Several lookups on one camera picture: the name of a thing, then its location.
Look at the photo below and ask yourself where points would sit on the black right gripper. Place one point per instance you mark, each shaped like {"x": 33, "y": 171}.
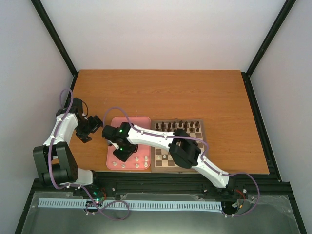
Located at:
{"x": 124, "y": 157}

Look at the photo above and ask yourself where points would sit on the light blue cable duct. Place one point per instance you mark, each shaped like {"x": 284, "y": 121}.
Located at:
{"x": 134, "y": 205}

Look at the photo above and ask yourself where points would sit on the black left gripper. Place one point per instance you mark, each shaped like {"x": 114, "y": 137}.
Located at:
{"x": 96, "y": 125}

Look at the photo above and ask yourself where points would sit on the pink plastic tray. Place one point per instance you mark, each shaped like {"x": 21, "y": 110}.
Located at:
{"x": 142, "y": 151}

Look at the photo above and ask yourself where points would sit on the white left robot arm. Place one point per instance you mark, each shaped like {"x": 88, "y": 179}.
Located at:
{"x": 54, "y": 160}

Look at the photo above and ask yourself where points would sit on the wooden chessboard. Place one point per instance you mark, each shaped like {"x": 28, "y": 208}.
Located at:
{"x": 168, "y": 165}

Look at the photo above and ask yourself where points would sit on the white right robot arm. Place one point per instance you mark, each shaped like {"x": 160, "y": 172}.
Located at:
{"x": 183, "y": 149}

